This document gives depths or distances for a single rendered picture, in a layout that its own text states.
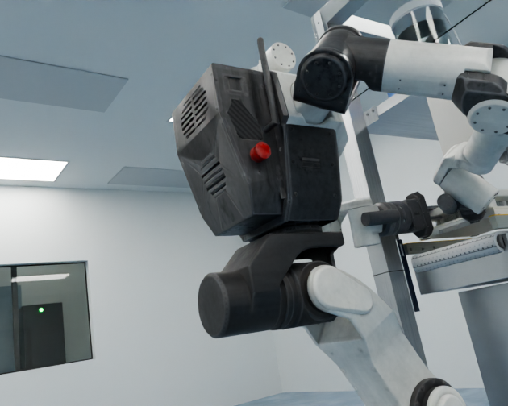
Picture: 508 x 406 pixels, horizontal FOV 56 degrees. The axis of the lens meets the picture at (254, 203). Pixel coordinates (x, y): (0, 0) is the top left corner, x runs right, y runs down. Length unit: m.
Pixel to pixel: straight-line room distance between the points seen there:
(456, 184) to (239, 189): 0.47
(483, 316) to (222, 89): 0.93
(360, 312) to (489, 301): 0.56
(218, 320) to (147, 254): 5.54
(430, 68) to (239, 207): 0.40
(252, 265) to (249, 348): 6.08
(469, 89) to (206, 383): 5.94
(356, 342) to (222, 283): 0.30
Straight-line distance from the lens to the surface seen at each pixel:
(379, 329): 0.98
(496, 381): 1.47
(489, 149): 0.99
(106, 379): 6.00
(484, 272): 1.31
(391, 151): 5.55
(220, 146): 0.89
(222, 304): 0.82
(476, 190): 1.08
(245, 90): 0.93
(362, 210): 1.23
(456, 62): 0.87
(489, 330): 1.45
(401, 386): 1.04
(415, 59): 0.87
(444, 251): 1.34
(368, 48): 0.88
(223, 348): 6.68
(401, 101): 1.43
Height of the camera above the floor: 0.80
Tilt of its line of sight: 15 degrees up
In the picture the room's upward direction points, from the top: 10 degrees counter-clockwise
